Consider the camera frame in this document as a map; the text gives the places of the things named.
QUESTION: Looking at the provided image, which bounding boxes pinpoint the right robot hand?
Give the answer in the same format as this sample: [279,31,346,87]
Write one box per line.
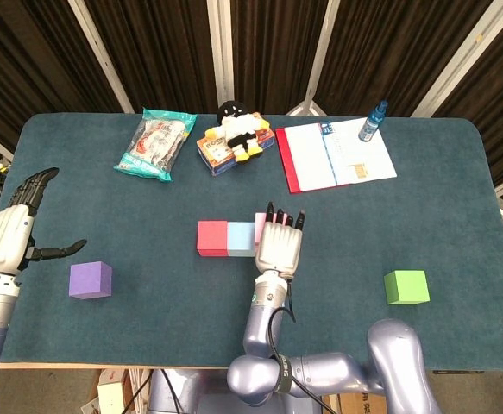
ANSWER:
[255,201,307,278]

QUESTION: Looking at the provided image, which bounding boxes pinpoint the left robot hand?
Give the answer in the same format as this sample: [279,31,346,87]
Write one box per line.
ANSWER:
[0,166,88,275]

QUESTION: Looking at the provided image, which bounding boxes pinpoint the light blue foam cube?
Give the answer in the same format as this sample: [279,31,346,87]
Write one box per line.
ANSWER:
[226,221,257,258]

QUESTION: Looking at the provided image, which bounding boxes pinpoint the red foam cube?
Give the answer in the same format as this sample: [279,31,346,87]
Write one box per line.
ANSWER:
[196,220,229,258]

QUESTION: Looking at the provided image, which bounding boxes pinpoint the purple foam cube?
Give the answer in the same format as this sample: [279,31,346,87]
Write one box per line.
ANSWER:
[68,260,113,300]

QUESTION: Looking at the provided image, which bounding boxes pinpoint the green foam cube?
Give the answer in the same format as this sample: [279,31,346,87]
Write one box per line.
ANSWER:
[383,270,431,306]

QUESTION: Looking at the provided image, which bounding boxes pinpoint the open red folder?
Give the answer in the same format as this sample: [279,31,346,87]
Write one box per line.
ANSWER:
[274,116,398,194]

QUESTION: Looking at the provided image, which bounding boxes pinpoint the blue cardboard box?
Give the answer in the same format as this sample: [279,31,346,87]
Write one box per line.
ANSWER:
[196,111,276,177]

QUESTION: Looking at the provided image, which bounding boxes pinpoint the penguin plush toy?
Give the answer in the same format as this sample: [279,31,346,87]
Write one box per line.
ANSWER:
[204,101,271,164]

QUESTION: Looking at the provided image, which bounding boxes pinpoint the teal felt table mat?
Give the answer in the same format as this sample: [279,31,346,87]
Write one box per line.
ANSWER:
[0,112,503,371]

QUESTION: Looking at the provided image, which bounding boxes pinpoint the blue spray bottle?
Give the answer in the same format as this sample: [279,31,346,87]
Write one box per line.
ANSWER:
[358,100,390,142]

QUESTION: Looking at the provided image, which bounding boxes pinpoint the teal snack bag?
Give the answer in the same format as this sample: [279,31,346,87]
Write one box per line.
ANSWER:
[113,107,198,183]

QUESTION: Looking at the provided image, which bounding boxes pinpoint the lavender robot torso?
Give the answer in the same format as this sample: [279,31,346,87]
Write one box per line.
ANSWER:
[147,368,324,414]

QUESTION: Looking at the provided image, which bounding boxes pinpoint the brown cardboard box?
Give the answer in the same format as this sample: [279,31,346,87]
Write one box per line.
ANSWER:
[335,391,390,414]

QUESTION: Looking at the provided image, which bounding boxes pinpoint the white carton box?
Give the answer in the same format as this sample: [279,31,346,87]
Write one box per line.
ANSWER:
[97,369,132,414]

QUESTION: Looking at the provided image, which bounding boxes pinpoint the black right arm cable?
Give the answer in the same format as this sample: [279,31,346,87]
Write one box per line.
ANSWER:
[267,279,328,414]

